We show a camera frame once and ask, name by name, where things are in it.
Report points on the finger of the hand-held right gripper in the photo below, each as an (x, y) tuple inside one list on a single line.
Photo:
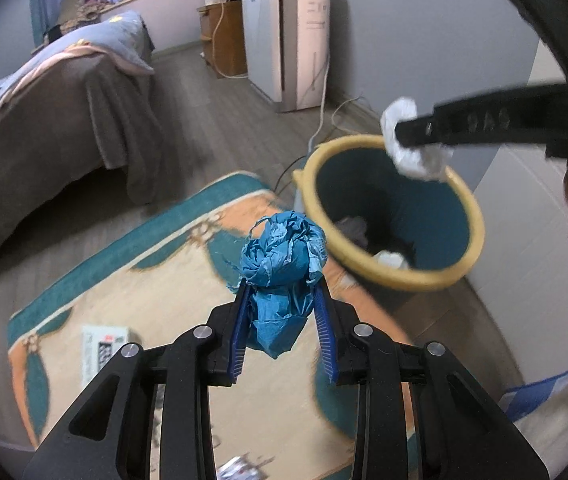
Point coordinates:
[(489, 115)]

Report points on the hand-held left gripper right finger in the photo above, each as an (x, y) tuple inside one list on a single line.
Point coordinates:
[(325, 340)]

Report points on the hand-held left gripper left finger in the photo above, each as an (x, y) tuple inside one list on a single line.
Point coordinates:
[(238, 340)]

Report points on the blue paper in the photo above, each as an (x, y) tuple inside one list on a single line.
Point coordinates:
[(279, 270)]

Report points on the white tissue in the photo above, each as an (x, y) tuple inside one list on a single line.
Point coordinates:
[(419, 162)]

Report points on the clear plastic wrap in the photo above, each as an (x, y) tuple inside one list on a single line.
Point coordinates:
[(351, 230)]

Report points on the teal bin with yellow rim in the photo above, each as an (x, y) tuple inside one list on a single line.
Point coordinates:
[(434, 220)]

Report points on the teal and beige patterned rug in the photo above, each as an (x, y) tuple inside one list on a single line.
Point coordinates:
[(174, 300)]

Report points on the white crumpled paper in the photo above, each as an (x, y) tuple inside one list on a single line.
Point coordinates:
[(391, 259)]

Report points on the small white sachet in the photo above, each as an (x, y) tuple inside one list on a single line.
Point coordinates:
[(244, 470)]

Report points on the white and green carton box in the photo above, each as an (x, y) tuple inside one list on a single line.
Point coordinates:
[(99, 355)]

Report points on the blue and white cloth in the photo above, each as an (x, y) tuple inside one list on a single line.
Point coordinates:
[(539, 390)]

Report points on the white air purifier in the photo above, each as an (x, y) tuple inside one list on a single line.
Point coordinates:
[(284, 35)]

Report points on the wooden cabinet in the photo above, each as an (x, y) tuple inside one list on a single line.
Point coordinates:
[(231, 35)]

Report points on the bed with grey cover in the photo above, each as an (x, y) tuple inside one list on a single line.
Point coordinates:
[(39, 135)]

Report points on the light blue quilt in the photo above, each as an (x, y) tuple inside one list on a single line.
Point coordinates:
[(99, 35)]

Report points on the patterned cushion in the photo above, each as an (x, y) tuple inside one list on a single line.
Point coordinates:
[(84, 12)]

